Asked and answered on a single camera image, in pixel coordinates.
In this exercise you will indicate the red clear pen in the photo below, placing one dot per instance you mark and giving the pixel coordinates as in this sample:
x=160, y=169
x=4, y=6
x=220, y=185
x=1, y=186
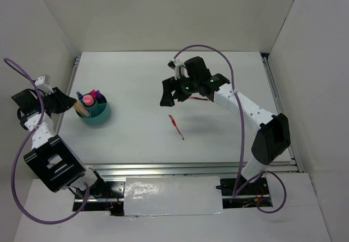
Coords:
x=199, y=98

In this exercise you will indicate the orange pink highlighter marker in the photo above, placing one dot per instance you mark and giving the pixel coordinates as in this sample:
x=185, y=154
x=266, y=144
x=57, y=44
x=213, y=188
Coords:
x=79, y=108

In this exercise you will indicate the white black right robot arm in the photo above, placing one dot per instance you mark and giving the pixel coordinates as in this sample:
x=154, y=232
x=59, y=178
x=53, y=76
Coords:
x=271, y=131

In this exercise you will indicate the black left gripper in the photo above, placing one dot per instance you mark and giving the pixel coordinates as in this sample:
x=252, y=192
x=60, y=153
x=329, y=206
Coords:
x=65, y=101

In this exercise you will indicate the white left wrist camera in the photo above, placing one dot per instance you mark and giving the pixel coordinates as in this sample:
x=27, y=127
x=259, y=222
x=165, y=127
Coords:
x=43, y=83

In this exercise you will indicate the teal round desk organizer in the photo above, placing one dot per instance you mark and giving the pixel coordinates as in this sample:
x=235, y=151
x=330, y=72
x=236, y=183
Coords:
x=98, y=114

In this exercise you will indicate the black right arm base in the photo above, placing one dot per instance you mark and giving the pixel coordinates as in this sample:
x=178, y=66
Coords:
x=255, y=188

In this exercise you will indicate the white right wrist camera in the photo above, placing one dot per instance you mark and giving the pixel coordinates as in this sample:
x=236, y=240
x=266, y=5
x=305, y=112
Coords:
x=178, y=67

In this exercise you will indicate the pink black highlighter marker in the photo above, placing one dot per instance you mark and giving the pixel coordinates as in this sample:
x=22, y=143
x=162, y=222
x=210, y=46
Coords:
x=93, y=93

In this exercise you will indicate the purple black highlighter marker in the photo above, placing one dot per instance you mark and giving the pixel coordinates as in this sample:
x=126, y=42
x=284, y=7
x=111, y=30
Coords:
x=99, y=96

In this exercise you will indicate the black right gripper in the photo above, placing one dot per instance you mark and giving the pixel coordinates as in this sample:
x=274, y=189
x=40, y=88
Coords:
x=170, y=85

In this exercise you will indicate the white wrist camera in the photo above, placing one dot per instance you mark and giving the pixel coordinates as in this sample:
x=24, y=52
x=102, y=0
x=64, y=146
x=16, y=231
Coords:
x=43, y=83
x=178, y=67

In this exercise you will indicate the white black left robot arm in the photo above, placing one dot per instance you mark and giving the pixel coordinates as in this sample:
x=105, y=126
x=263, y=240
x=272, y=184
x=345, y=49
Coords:
x=53, y=162

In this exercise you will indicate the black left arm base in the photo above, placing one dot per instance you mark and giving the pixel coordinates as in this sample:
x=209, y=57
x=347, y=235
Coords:
x=107, y=189

